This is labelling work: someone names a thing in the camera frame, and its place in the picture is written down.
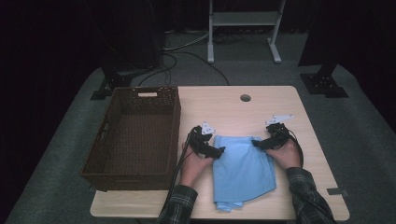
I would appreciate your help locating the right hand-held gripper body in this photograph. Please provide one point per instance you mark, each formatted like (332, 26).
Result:
(278, 137)

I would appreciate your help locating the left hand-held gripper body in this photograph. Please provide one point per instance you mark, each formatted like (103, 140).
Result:
(199, 141)

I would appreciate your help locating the light blue shirt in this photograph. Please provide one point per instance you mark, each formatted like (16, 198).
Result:
(243, 174)

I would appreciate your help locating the brown woven basket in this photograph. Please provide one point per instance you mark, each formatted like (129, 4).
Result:
(140, 130)

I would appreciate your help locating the person's right hand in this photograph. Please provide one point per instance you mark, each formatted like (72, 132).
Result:
(286, 155)

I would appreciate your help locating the person's left hand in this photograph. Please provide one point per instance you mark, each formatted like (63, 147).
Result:
(193, 168)

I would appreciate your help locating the black stand base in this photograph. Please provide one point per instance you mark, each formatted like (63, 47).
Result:
(113, 81)
(323, 84)

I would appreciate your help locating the grey tape strip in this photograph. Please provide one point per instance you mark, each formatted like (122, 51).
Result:
(337, 192)

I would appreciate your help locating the black equipment box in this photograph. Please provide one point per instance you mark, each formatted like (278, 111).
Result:
(134, 37)

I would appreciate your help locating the white metal stand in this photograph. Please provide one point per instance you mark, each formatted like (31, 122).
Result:
(244, 18)

